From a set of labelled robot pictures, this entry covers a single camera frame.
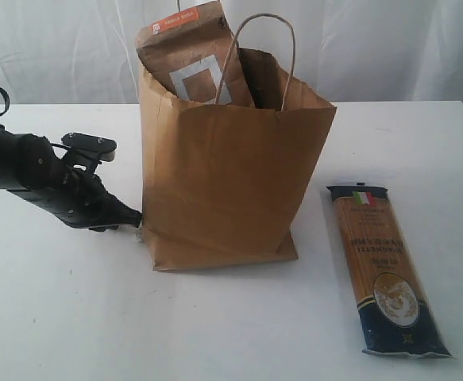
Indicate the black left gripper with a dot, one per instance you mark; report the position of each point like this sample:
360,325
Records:
82,202

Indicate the brown paper shopping bag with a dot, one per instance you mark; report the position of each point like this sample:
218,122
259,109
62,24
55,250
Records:
223,183

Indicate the brown kraft coffee pouch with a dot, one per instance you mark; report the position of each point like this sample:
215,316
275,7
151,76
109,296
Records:
186,53

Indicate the spaghetti packet dark blue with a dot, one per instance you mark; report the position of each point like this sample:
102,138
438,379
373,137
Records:
396,319

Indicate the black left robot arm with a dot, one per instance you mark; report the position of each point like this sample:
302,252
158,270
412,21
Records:
28,162

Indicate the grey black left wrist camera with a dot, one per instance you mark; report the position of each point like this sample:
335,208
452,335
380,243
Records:
86,152

